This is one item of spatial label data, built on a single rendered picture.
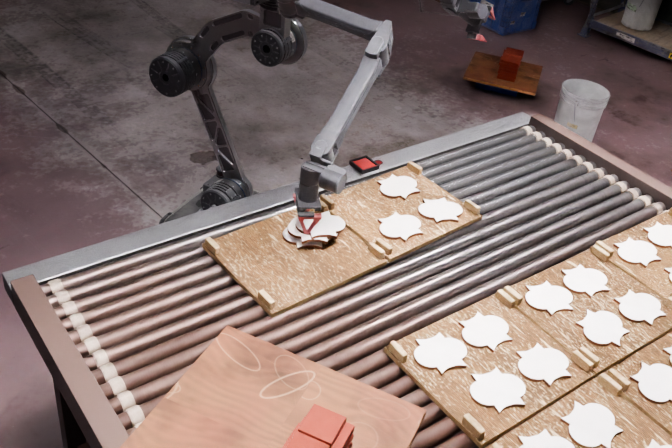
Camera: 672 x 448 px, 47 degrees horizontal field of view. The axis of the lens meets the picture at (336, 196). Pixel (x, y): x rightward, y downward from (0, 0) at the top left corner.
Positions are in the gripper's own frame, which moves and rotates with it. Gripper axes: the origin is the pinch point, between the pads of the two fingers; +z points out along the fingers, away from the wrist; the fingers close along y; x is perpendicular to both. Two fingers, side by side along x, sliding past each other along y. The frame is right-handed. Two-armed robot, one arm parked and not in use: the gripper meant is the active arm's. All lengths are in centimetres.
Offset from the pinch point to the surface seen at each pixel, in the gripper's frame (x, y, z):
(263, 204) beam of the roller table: 9.5, 21.1, 7.6
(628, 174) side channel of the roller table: -123, 31, 1
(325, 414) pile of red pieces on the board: 10, -85, -17
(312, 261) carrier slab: -1.2, -10.4, 6.0
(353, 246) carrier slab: -14.5, -4.2, 5.5
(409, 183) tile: -39.7, 26.9, 3.1
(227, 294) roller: 23.4, -20.6, 8.7
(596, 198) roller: -106, 21, 5
